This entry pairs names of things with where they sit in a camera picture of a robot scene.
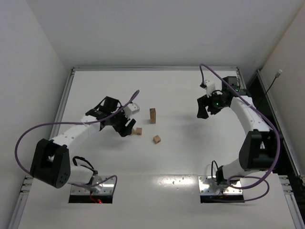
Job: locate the grey translucent plastic bin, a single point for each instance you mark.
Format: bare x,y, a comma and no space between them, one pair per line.
233,81

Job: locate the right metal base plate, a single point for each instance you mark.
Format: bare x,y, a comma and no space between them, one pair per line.
208,187

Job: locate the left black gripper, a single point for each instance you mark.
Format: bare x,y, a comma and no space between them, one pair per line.
121,124

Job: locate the aluminium table frame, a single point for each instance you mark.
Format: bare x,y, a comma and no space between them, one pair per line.
157,184

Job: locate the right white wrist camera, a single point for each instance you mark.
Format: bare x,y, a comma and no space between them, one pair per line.
209,86

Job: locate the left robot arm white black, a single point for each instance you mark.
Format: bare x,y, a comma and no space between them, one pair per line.
54,162

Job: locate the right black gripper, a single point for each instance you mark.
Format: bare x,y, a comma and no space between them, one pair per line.
206,103

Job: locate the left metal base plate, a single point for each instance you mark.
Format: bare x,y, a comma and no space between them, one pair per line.
100,185

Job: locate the long dark wood block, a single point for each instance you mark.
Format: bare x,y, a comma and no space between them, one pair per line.
153,119

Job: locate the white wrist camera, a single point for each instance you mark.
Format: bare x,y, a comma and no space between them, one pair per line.
209,86
131,109

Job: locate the metal base plate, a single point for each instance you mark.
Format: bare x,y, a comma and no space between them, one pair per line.
100,185
208,187

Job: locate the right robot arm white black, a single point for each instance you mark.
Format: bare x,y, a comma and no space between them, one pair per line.
262,145

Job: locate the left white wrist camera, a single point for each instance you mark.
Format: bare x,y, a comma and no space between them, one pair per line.
131,109

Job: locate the light wood cube with letter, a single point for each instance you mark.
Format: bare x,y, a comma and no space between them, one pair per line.
138,131

